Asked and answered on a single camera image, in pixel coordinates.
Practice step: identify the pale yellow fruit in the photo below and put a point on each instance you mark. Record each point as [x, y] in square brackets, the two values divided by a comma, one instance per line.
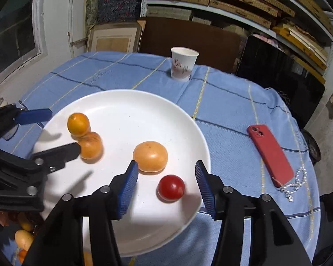
[25, 222]
[23, 239]
[88, 259]

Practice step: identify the white oval plate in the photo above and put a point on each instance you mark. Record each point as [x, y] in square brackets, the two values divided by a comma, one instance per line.
[122, 122]

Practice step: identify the shelf of flat boxes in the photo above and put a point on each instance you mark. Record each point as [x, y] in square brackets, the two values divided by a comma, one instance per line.
[238, 5]

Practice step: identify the small round orange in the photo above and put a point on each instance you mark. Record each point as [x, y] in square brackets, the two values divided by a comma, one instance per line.
[78, 124]

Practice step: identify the wooden framed panel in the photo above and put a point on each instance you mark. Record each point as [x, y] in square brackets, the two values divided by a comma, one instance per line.
[113, 40]

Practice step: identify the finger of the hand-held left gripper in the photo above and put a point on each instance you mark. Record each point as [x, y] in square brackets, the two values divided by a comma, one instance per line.
[33, 116]
[61, 155]

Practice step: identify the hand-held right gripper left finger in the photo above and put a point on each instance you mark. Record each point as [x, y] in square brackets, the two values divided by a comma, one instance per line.
[127, 191]

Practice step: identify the reddish orange fruit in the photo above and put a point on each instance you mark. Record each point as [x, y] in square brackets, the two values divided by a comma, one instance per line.
[4, 218]

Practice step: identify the white metal shelf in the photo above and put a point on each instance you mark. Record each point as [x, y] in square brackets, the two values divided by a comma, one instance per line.
[166, 2]

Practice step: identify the green patterned roll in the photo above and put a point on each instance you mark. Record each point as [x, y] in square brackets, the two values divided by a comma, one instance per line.
[92, 0]

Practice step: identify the red tomato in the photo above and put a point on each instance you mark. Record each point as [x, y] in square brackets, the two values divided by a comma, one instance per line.
[170, 188]

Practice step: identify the black wheel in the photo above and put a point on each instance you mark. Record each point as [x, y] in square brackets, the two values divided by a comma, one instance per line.
[313, 146]

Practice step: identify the black flat screen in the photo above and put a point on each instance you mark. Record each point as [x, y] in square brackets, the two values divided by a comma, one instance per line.
[280, 74]

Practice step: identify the small orange fruit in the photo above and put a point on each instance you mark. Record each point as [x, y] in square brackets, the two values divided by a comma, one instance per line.
[22, 256]

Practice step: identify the dark window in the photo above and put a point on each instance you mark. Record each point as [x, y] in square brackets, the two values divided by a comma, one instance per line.
[11, 33]

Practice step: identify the white paper cup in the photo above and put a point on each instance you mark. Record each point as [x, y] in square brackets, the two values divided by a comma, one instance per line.
[184, 61]

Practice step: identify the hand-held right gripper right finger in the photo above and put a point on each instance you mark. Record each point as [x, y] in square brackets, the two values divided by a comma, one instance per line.
[206, 191]

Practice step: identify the white door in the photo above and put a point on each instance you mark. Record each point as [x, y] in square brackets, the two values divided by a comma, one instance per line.
[77, 13]

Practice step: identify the stack of blue patterned boxes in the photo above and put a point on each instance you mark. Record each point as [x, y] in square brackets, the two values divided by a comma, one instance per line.
[118, 8]

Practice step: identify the red phone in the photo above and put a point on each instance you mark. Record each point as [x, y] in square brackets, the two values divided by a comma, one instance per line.
[269, 155]

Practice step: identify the brown board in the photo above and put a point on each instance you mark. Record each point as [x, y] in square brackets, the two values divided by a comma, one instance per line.
[188, 41]

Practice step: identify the large orange mandarin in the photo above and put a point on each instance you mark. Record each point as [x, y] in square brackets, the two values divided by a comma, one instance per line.
[150, 156]

